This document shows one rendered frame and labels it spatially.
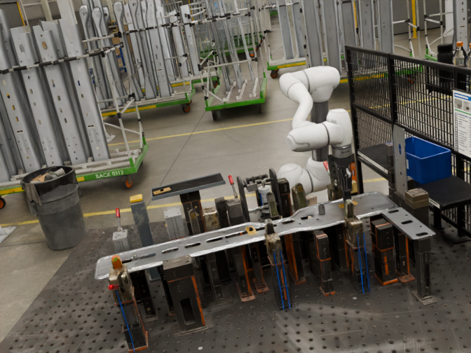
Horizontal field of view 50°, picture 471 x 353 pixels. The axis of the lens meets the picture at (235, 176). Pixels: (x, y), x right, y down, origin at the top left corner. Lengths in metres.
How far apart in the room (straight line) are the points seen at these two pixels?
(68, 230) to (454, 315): 3.70
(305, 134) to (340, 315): 0.77
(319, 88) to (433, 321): 1.28
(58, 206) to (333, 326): 3.32
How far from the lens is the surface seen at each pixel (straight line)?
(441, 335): 2.14
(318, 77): 2.74
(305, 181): 2.97
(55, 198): 4.91
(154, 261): 2.26
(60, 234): 5.07
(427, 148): 2.72
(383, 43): 9.40
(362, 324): 2.18
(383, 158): 2.90
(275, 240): 2.13
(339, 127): 2.23
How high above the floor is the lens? 2.04
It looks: 20 degrees down
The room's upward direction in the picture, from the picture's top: 11 degrees counter-clockwise
